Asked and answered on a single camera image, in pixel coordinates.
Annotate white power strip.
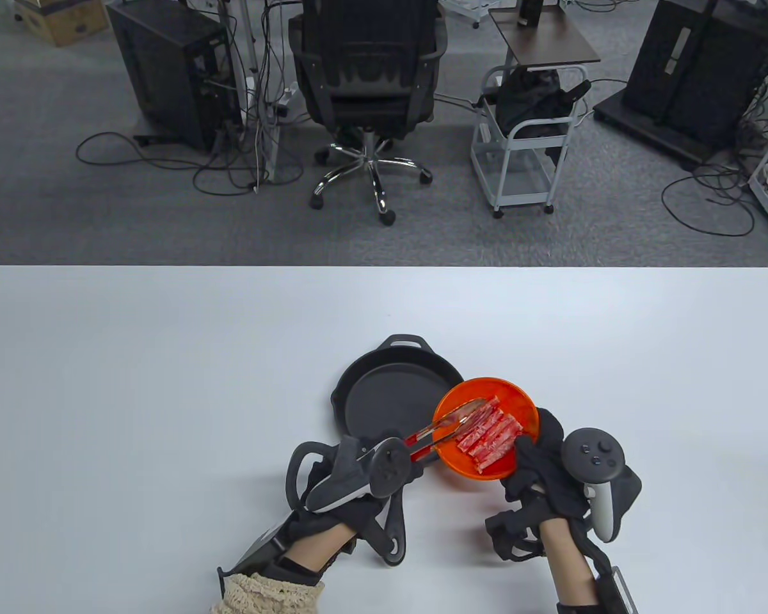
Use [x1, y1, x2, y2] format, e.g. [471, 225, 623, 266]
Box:
[275, 82, 300, 120]

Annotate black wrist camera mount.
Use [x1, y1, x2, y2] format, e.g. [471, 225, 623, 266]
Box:
[216, 508, 301, 579]
[592, 563, 639, 614]

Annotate black cast iron pan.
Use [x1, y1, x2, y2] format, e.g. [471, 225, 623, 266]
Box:
[331, 334, 465, 567]

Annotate black equipment cabinet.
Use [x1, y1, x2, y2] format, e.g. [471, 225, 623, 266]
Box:
[621, 0, 768, 149]

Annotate cream knit sleeve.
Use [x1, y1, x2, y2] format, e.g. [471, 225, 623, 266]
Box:
[210, 572, 326, 614]

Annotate person's left hand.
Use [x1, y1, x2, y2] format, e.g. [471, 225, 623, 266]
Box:
[291, 438, 424, 544]

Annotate black mesh office chair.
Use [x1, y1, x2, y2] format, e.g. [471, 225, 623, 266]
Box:
[288, 0, 449, 226]

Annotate black bag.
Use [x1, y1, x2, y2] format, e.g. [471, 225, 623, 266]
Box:
[494, 67, 593, 140]

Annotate grey handheld controller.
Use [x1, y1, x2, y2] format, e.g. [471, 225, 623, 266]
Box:
[286, 438, 412, 514]
[561, 427, 643, 544]

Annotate black platform base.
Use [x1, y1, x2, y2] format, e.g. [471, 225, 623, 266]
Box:
[593, 88, 733, 172]

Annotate red white crab stick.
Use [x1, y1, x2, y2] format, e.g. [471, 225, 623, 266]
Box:
[461, 405, 508, 450]

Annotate white stand base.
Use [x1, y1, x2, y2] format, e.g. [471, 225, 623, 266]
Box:
[440, 0, 508, 30]

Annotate person's right forearm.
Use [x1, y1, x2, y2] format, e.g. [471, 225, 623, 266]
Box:
[541, 518, 599, 605]

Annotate orange plastic bowl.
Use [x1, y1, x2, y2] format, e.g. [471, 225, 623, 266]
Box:
[432, 377, 541, 482]

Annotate person's right hand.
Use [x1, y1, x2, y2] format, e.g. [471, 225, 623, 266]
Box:
[485, 407, 593, 565]

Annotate black floor cable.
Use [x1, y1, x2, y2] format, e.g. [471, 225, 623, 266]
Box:
[76, 131, 305, 197]
[661, 163, 757, 238]

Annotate black computer tower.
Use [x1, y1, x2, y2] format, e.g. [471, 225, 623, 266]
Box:
[106, 0, 243, 153]

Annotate red marbled meat slices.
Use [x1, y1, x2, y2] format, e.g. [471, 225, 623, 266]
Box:
[472, 419, 518, 466]

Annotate person's left forearm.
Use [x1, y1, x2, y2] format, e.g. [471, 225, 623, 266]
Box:
[282, 519, 358, 579]

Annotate white trolley cart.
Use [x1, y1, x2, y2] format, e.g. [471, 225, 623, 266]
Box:
[471, 64, 588, 219]

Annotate cardboard box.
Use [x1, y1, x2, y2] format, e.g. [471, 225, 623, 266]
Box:
[14, 0, 111, 47]

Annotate red handled kitchen tongs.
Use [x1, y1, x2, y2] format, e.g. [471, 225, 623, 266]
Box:
[404, 398, 489, 462]

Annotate brown side table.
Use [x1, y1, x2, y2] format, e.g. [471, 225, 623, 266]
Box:
[488, 5, 602, 72]

